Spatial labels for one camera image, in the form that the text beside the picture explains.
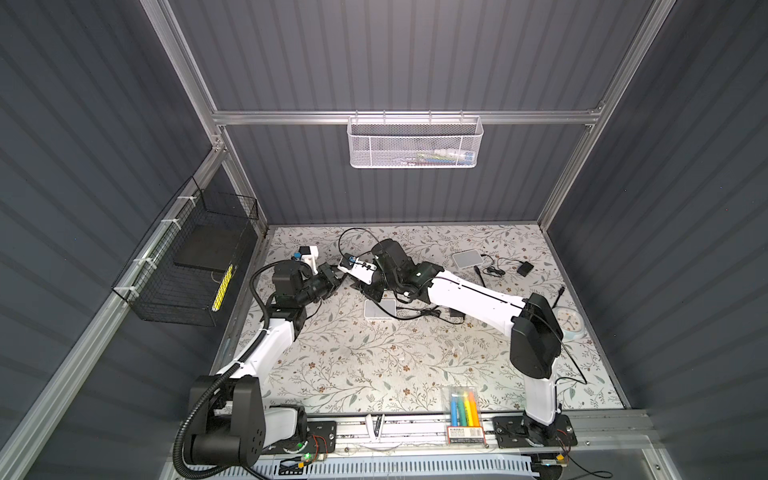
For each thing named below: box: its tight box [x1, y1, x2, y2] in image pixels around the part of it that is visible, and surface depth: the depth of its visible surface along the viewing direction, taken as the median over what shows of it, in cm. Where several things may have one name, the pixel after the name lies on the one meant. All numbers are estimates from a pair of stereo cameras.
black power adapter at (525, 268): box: [516, 260, 535, 277], surface depth 107 cm
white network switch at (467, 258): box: [452, 249, 484, 269], surface depth 111 cm
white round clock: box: [552, 306, 585, 340], surface depth 93 cm
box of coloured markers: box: [446, 386, 487, 444], surface depth 77 cm
